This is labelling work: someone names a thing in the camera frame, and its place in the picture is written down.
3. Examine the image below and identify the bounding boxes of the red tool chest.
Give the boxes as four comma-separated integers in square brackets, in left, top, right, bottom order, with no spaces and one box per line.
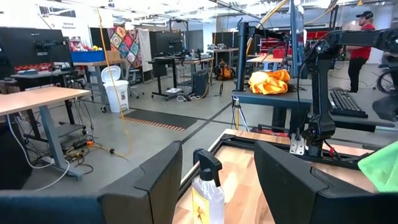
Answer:
[259,30,331,59]

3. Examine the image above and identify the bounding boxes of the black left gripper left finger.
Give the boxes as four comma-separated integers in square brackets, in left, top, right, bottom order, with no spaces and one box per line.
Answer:
[96,139,183,224]

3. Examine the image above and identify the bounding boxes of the white trash can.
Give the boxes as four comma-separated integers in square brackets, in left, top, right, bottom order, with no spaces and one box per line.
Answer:
[100,65,130,114]

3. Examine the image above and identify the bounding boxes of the white floor cable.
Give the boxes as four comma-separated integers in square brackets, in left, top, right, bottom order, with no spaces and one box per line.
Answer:
[5,114,72,191]

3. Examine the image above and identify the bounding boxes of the clear spray bottle black trigger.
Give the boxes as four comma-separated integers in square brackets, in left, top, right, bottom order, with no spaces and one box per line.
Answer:
[191,148,226,224]

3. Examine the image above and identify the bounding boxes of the dark grey desk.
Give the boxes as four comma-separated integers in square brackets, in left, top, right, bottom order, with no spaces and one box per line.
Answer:
[231,77,315,133]
[306,86,396,133]

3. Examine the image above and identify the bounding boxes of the black computer keyboard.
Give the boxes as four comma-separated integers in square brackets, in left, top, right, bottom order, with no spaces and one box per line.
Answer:
[328,89,369,119]

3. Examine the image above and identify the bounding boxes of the black monitor stand pole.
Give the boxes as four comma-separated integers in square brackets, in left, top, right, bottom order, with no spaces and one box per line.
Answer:
[235,21,293,93]

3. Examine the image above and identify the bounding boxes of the green microfiber towel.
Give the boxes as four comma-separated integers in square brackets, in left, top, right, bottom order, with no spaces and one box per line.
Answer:
[357,139,398,194]

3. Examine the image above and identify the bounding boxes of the black floor mat orange stripes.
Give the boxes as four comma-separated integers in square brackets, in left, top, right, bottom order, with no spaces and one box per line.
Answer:
[122,108,198,133]

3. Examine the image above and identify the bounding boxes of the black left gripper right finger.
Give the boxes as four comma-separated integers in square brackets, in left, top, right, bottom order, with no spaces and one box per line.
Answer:
[254,141,398,224]

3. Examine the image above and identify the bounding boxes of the blue storage bin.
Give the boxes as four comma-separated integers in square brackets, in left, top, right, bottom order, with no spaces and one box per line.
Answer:
[69,49,106,63]

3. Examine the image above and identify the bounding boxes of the person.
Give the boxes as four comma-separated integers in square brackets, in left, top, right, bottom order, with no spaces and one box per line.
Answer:
[345,10,376,94]

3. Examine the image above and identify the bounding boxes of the black work desk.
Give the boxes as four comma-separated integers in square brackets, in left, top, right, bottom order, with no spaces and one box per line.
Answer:
[147,55,215,101]

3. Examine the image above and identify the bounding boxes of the power strip with cables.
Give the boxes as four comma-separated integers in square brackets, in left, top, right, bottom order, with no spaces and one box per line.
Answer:
[60,135,96,166]

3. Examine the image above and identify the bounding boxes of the grey metal mounting bracket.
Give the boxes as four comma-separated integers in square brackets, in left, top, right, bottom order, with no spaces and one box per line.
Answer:
[289,133,306,156]

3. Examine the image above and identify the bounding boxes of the orange microfiber towel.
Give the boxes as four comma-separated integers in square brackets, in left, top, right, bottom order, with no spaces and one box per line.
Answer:
[248,68,292,95]

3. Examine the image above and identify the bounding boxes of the wooden desk grey legs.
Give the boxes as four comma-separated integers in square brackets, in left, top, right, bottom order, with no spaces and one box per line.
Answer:
[0,86,92,180]

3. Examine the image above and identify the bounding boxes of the red storage trays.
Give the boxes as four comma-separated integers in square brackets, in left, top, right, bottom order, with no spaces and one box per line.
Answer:
[14,62,53,73]

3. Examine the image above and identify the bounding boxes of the large black monitor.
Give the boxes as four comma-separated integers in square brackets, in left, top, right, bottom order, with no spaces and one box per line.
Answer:
[0,27,73,68]

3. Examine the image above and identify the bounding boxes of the white hanging cloth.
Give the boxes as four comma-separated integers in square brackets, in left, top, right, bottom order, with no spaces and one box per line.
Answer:
[137,27,154,73]

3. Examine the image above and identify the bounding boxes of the yellow hanging cable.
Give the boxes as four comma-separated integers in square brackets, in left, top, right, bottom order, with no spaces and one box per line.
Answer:
[95,6,133,159]

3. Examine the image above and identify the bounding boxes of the colourful patchwork quilt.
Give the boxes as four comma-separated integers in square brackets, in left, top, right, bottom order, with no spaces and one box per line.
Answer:
[107,26,143,70]

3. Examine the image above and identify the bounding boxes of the orange shop vacuum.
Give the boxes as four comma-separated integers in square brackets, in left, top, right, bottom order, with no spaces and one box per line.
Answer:
[215,60,236,81]

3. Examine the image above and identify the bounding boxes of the small wooden table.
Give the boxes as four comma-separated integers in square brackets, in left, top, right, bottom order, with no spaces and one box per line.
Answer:
[246,54,284,72]

